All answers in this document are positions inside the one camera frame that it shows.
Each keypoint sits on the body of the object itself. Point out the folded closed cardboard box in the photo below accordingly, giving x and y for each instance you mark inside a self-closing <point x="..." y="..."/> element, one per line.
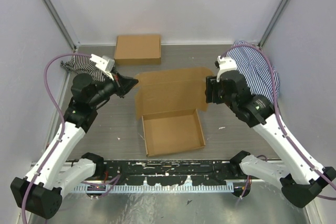
<point x="132" y="50"/>

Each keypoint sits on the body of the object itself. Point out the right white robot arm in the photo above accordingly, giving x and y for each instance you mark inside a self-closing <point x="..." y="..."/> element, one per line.
<point x="301" y="179"/>

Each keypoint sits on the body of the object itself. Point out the blue white striped cloth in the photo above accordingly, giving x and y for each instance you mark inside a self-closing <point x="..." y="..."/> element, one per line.
<point x="254" y="66"/>

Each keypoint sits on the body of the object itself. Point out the cardboard box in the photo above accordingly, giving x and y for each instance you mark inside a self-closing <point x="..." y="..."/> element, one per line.
<point x="132" y="50"/>
<point x="168" y="103"/>

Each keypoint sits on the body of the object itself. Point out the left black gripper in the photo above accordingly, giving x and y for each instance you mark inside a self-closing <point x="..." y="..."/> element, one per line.
<point x="126" y="83"/>

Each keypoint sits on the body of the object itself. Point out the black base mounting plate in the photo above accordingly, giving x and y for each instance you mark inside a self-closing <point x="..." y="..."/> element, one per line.
<point x="170" y="172"/>

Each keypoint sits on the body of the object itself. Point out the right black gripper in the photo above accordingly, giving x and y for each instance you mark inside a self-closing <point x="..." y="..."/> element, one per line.
<point x="212" y="84"/>

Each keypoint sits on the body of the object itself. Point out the aluminium frame post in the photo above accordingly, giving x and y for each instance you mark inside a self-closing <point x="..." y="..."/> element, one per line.
<point x="59" y="23"/>
<point x="273" y="21"/>

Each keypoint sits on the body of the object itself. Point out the slotted grey cable duct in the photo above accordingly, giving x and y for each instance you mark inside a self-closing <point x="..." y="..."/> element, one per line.
<point x="186" y="188"/>

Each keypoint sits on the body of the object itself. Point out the black white striped cloth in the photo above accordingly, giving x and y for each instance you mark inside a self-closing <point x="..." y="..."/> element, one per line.
<point x="81" y="64"/>

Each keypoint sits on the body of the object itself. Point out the left aluminium frame post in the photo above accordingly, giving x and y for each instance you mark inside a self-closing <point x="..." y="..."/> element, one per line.
<point x="59" y="23"/>

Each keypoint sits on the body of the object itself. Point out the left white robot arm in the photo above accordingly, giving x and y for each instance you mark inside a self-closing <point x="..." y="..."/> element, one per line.
<point x="43" y="188"/>

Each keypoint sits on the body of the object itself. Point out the right aluminium frame post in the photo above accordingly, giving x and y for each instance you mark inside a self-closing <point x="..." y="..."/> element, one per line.
<point x="273" y="21"/>

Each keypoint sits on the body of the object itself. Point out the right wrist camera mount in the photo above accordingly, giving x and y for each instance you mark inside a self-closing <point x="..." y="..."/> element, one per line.
<point x="224" y="64"/>

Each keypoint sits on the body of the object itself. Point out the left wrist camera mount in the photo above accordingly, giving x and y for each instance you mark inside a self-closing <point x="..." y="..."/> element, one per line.
<point x="104" y="64"/>

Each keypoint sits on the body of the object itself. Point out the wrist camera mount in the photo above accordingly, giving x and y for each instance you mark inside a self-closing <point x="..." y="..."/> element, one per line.
<point x="224" y="64"/>
<point x="104" y="64"/>

